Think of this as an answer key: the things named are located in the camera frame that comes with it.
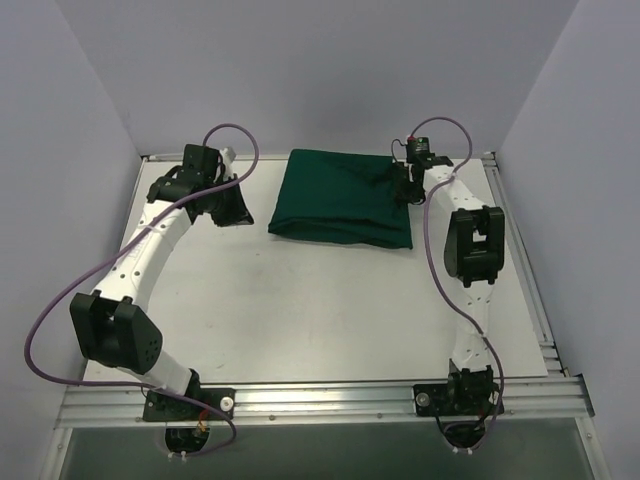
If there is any green surgical drape cloth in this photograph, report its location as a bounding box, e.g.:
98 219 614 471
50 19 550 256
268 149 413 249

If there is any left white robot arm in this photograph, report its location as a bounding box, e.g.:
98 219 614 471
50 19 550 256
70 144 254 419

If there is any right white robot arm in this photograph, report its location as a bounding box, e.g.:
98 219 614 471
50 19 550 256
393 135 505 413

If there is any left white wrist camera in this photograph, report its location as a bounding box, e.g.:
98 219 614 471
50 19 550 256
219 147 236 181

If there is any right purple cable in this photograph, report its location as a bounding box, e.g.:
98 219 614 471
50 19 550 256
407 116 504 446

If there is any purple cable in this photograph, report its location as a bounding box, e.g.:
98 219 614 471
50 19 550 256
407 116 504 446
24 122 260 456

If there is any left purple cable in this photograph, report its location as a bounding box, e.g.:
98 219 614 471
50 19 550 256
24 122 260 456

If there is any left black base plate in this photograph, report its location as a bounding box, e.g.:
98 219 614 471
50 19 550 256
142 387 236 423

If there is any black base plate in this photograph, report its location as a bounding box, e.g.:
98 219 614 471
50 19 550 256
412 383 505 417
142 387 236 423

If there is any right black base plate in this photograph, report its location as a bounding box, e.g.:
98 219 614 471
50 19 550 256
412 383 505 417

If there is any aluminium front rail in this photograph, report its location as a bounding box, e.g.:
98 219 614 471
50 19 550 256
55 376 595 429

